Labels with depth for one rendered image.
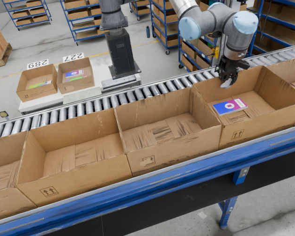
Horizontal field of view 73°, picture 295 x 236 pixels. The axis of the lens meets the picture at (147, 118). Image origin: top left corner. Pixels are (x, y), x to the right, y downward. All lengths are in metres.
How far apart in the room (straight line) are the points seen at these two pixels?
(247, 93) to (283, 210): 1.02
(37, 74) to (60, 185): 1.51
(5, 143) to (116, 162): 0.55
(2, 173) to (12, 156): 0.09
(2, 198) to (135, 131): 0.60
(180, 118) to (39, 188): 0.71
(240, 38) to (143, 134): 0.60
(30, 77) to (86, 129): 1.29
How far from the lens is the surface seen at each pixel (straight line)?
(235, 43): 0.92
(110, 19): 1.66
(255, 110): 1.17
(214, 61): 1.82
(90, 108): 1.52
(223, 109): 1.11
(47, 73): 2.18
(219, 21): 0.94
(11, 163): 1.21
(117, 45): 1.70
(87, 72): 1.99
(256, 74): 1.22
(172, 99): 1.02
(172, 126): 1.04
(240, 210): 1.83
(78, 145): 1.08
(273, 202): 1.93
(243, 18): 0.90
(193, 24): 0.86
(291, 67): 1.38
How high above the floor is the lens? 1.63
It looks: 42 degrees down
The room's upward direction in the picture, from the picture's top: 9 degrees counter-clockwise
